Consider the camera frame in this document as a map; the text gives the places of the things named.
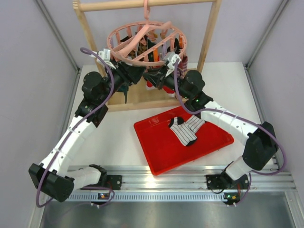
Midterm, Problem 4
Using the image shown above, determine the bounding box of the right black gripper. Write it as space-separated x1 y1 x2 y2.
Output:
143 65 191 100

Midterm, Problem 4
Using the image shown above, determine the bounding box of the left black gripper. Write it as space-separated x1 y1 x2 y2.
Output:
99 59 146 104

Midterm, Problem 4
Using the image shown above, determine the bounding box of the pink round clip hanger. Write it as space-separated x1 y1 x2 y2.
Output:
107 0 187 68

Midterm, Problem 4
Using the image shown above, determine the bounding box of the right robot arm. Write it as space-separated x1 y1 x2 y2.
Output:
143 70 278 189

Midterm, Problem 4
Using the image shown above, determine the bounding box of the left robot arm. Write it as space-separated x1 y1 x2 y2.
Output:
28 62 146 202

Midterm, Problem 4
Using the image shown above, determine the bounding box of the red santa sock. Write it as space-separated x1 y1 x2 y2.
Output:
143 66 175 97

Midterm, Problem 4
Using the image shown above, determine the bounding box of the dark green sock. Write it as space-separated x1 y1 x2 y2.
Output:
115 85 129 104

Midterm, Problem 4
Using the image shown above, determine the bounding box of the maroon striped beige sock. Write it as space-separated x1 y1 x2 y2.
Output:
177 55 188 79

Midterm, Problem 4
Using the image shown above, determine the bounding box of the black yellow argyle sock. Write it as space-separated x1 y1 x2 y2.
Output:
128 35 156 59

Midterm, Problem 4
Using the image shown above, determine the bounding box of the black white striped sock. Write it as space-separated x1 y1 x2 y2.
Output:
167 38 181 54

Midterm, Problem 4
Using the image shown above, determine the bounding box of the wooden hanger rack frame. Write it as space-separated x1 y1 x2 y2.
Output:
72 0 223 113

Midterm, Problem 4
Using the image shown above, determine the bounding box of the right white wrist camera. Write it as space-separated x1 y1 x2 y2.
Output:
164 52 181 77

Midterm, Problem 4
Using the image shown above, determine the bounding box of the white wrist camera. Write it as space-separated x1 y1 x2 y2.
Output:
164 52 181 77
97 48 116 69

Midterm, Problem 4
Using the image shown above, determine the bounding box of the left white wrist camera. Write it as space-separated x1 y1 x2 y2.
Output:
97 48 116 69

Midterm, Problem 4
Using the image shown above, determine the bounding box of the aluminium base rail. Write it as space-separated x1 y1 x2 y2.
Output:
67 166 296 202

